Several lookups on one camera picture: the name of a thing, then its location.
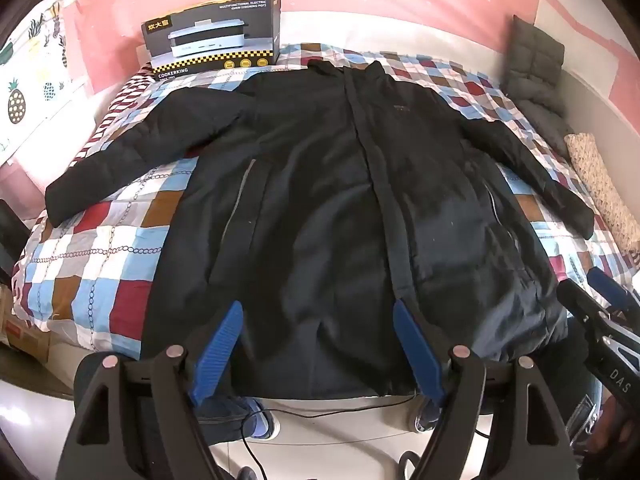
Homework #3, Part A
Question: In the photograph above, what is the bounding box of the checked bed sheet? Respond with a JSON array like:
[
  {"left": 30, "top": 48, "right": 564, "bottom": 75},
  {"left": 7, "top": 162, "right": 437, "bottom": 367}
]
[{"left": 10, "top": 40, "right": 640, "bottom": 341}]

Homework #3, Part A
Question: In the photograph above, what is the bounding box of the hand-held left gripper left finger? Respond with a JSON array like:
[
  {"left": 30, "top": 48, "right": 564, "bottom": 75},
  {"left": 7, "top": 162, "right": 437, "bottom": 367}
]
[{"left": 65, "top": 301, "right": 244, "bottom": 480}]

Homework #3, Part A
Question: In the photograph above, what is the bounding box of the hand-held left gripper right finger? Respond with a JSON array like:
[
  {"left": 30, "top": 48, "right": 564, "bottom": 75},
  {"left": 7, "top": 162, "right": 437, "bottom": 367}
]
[{"left": 392, "top": 301, "right": 576, "bottom": 480}]

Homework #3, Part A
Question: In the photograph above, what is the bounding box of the black appliance carton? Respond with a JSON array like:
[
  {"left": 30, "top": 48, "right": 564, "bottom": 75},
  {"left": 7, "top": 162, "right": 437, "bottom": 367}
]
[{"left": 141, "top": 0, "right": 282, "bottom": 81}]

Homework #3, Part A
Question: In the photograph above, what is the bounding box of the person's blue shoe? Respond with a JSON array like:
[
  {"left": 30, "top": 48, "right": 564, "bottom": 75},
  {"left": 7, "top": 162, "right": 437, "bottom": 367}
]
[
  {"left": 412, "top": 400, "right": 443, "bottom": 433},
  {"left": 235, "top": 394, "right": 281, "bottom": 441}
]

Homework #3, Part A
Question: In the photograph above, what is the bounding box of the maroon white patterned pillow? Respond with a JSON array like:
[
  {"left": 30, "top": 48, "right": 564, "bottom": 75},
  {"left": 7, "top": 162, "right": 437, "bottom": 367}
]
[{"left": 70, "top": 62, "right": 168, "bottom": 166}]

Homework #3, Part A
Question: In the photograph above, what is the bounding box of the brown cardboard box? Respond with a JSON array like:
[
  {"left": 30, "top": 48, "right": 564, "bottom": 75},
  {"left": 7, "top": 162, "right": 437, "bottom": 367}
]
[{"left": 0, "top": 282, "right": 53, "bottom": 366}]

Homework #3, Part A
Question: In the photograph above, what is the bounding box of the person's right blue shoe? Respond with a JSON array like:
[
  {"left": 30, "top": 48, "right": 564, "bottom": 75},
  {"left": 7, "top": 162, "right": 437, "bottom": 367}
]
[{"left": 412, "top": 400, "right": 443, "bottom": 433}]

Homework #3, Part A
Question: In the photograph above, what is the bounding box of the person's left leg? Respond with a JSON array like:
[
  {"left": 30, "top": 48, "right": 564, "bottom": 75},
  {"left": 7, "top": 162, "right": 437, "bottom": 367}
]
[{"left": 197, "top": 392, "right": 256, "bottom": 448}]

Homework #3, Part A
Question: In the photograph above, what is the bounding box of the person's right hand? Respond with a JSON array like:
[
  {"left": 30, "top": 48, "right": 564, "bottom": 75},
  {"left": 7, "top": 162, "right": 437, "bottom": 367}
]
[{"left": 586, "top": 396, "right": 640, "bottom": 461}]

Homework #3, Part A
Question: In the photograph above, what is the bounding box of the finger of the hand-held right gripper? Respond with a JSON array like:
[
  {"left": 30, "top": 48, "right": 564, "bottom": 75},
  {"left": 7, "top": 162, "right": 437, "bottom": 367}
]
[
  {"left": 586, "top": 266, "right": 635, "bottom": 307},
  {"left": 556, "top": 279, "right": 606, "bottom": 323}
]

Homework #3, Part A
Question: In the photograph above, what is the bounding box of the pineapple print cloth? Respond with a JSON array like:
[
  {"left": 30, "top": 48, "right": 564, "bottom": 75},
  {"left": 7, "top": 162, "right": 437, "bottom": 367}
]
[{"left": 0, "top": 0, "right": 86, "bottom": 161}]

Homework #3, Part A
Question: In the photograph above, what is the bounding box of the black flat object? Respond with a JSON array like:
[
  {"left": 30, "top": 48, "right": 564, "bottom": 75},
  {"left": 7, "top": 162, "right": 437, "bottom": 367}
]
[{"left": 0, "top": 199, "right": 31, "bottom": 281}]

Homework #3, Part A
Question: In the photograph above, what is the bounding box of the black jacket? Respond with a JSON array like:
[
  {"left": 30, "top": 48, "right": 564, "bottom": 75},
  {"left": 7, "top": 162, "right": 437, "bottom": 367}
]
[{"left": 45, "top": 59, "right": 596, "bottom": 401}]

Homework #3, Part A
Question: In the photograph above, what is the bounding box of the black cable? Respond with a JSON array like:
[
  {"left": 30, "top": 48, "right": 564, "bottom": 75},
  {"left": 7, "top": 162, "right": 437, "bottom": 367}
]
[{"left": 240, "top": 392, "right": 418, "bottom": 480}]

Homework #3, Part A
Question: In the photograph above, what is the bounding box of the person's left blue shoe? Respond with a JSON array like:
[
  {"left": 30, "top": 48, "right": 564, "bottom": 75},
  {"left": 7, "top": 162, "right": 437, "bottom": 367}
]
[{"left": 235, "top": 394, "right": 281, "bottom": 441}]

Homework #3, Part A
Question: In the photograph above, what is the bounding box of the beige knitted pillow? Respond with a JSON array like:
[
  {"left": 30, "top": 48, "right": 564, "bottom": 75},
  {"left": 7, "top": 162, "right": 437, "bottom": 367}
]
[{"left": 564, "top": 132, "right": 640, "bottom": 253}]

